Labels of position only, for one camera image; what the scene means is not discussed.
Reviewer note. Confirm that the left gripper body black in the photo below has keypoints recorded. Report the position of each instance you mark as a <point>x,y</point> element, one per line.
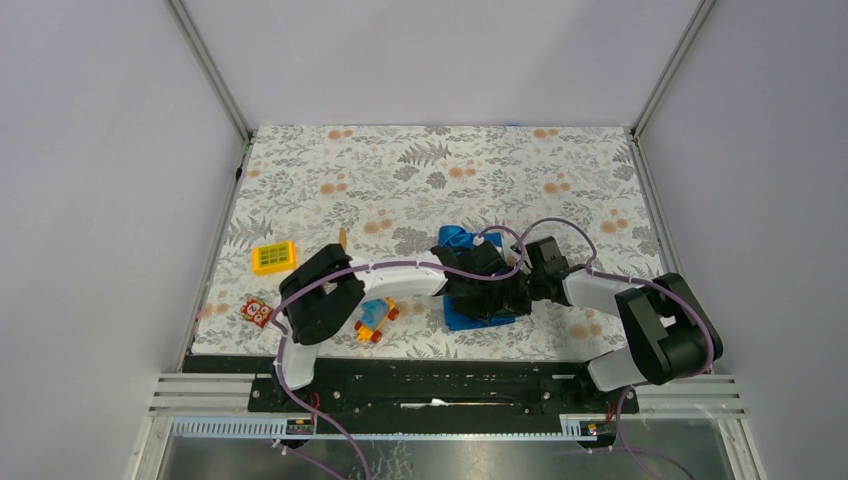
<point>478,298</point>

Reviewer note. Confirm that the blue orange toy car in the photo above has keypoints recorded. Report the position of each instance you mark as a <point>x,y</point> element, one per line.
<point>374,314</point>

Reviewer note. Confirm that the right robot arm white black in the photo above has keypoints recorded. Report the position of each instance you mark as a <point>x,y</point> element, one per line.
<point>668,334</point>

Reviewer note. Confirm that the yellow toy block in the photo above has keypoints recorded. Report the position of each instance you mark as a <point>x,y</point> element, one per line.
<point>274,258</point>

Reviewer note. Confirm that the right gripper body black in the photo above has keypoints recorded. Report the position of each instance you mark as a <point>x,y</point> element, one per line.
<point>536,292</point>

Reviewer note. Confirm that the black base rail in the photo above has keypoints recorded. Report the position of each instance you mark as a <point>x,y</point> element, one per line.
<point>381,396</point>

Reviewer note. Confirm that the floral tablecloth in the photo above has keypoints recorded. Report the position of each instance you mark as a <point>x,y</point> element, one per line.
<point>389,189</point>

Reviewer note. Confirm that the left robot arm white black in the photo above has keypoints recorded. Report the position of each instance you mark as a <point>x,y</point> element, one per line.
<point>318,298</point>

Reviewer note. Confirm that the red owl toy block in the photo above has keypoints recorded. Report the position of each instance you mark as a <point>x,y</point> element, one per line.
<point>256,311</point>

